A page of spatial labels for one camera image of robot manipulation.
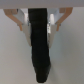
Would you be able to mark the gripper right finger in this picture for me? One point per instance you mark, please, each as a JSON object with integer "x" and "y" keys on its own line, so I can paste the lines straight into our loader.
{"x": 55, "y": 20}

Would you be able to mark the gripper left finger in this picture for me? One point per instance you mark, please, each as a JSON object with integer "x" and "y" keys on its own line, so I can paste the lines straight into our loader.
{"x": 22, "y": 22}

